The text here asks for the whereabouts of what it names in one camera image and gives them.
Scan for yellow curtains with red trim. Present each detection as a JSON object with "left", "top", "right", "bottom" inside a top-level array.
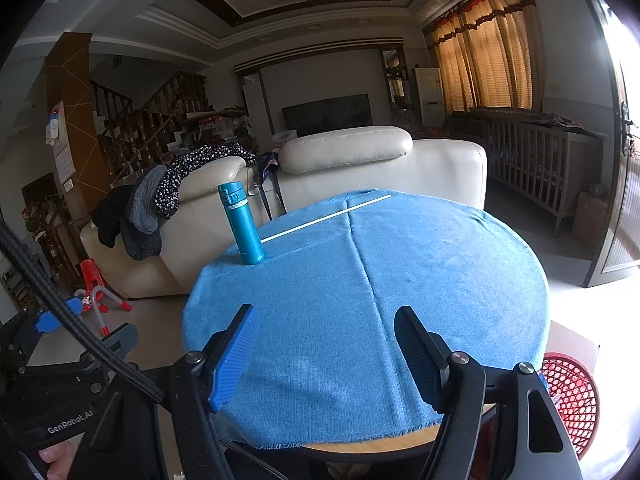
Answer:
[{"left": 422, "top": 0, "right": 546, "bottom": 113}]

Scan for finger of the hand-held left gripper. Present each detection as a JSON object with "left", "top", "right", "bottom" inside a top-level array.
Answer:
[
  {"left": 31, "top": 299, "right": 83, "bottom": 335},
  {"left": 65, "top": 322, "right": 140, "bottom": 378}
]

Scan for person's left hand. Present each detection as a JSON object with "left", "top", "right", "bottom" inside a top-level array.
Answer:
[{"left": 37, "top": 441, "right": 83, "bottom": 480}]

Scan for wooden display cabinet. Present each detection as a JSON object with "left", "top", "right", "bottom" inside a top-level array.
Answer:
[{"left": 381, "top": 47, "right": 408, "bottom": 111}]

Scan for blue tablecloth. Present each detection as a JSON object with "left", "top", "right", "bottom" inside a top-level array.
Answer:
[{"left": 181, "top": 188, "right": 551, "bottom": 450}]

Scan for black jacket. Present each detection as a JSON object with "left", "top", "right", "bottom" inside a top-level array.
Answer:
[{"left": 92, "top": 185, "right": 163, "bottom": 261}]

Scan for thin white rod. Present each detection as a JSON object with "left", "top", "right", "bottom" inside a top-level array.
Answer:
[{"left": 261, "top": 195, "right": 391, "bottom": 242}]

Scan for round wooden table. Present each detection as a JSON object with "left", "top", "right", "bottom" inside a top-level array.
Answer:
[{"left": 300, "top": 402, "right": 496, "bottom": 457}]

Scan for wall calendar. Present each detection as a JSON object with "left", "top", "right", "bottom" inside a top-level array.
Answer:
[{"left": 45, "top": 101, "right": 77, "bottom": 183}]

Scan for wooden baby crib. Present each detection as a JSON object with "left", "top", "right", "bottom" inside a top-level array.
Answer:
[{"left": 470, "top": 106, "right": 603, "bottom": 238}]

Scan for beige leather sofa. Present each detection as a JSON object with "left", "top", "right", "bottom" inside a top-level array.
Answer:
[{"left": 80, "top": 125, "right": 488, "bottom": 301}]

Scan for teal thermos bottle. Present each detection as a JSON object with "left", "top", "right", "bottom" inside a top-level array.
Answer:
[{"left": 217, "top": 182, "right": 266, "bottom": 265}]

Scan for dark wooden shelf unit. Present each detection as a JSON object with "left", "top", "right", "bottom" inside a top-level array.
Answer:
[{"left": 22, "top": 172, "right": 88, "bottom": 283}]

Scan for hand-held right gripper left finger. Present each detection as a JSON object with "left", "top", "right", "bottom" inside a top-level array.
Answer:
[{"left": 150, "top": 304, "right": 261, "bottom": 480}]

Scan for grey knit garment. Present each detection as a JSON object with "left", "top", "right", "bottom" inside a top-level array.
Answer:
[{"left": 127, "top": 165, "right": 168, "bottom": 235}]

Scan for flat cardboard sheet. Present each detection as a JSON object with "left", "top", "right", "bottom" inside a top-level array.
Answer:
[{"left": 547, "top": 320, "right": 601, "bottom": 376}]

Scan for red plastic basket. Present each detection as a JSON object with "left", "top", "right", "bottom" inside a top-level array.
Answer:
[{"left": 540, "top": 352, "right": 600, "bottom": 461}]

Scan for brown cardboard box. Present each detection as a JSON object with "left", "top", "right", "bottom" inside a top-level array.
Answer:
[{"left": 571, "top": 191, "right": 610, "bottom": 253}]

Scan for floral dark garment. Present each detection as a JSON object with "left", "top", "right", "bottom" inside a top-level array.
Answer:
[{"left": 154, "top": 143, "right": 258, "bottom": 220}]

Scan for black braided cable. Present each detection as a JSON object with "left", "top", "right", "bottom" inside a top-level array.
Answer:
[{"left": 0, "top": 220, "right": 166, "bottom": 403}]

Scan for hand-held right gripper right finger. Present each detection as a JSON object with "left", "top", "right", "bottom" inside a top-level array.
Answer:
[{"left": 394, "top": 305, "right": 583, "bottom": 480}]

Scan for black television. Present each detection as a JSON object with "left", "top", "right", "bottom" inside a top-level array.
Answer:
[{"left": 281, "top": 93, "right": 373, "bottom": 137}]

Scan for wooden staircase railing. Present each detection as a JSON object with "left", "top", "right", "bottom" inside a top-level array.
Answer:
[{"left": 90, "top": 71, "right": 208, "bottom": 181}]

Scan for white tall cabinet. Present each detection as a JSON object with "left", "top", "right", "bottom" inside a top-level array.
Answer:
[{"left": 242, "top": 72, "right": 273, "bottom": 138}]

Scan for bag with dark straps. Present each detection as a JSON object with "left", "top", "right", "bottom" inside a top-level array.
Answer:
[{"left": 255, "top": 152, "right": 288, "bottom": 222}]

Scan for white standing air conditioner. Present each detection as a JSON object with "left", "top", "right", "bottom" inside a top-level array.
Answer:
[{"left": 412, "top": 66, "right": 445, "bottom": 127}]

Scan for wooden door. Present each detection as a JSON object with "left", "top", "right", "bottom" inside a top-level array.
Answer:
[{"left": 575, "top": 0, "right": 640, "bottom": 288}]

